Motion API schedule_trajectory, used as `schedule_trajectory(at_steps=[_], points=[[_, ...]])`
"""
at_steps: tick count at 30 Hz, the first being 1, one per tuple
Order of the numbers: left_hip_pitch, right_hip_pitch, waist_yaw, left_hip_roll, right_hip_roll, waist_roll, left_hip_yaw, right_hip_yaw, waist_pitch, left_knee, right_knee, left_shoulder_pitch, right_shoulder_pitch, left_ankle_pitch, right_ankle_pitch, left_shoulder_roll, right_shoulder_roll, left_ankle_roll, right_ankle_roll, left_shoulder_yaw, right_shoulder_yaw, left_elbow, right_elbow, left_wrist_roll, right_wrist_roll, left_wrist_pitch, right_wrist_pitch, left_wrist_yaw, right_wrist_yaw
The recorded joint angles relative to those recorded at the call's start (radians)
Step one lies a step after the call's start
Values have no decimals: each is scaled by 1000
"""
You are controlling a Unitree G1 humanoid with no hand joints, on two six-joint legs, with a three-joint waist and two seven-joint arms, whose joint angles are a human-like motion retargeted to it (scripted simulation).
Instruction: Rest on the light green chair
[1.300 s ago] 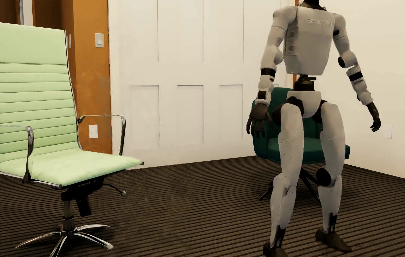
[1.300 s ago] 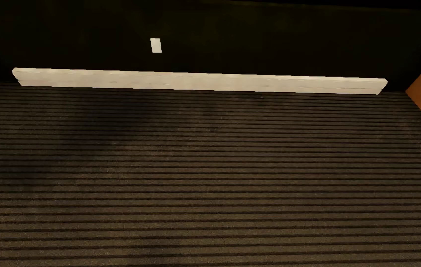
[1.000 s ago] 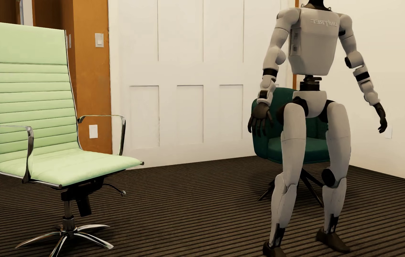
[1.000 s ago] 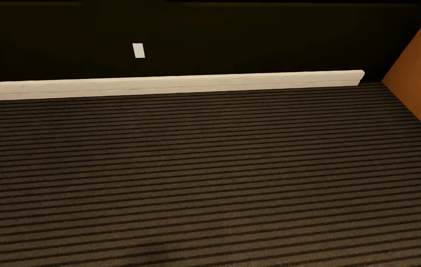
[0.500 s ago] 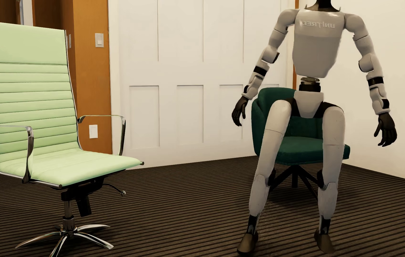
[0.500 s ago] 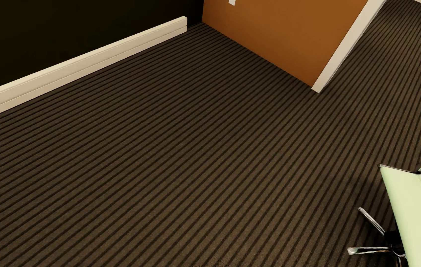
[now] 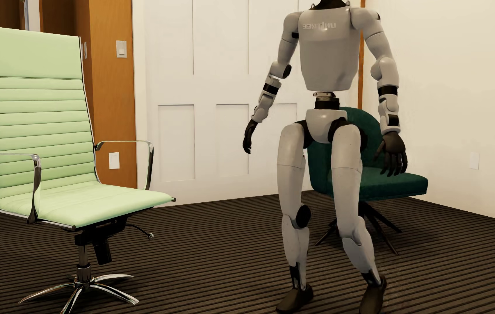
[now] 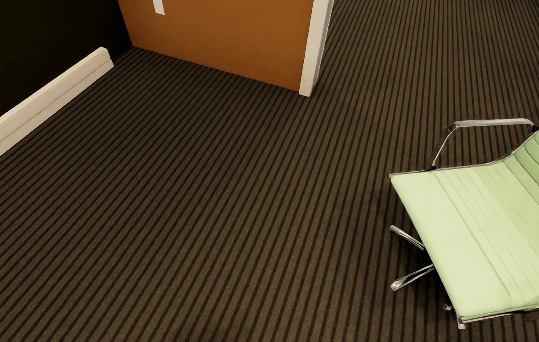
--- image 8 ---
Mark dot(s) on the light green office chair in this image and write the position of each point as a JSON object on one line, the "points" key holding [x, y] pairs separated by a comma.
{"points": [[488, 228]]}

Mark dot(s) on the orange wooden door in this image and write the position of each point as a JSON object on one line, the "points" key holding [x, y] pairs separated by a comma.
{"points": [[231, 33]]}

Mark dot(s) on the silver door plate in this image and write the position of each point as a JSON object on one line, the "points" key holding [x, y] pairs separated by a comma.
{"points": [[158, 6]]}

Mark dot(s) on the cream skirting board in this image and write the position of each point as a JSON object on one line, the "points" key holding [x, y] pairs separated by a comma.
{"points": [[32, 111]]}

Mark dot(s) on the cream door frame post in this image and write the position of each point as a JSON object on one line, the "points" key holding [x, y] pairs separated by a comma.
{"points": [[314, 47]]}

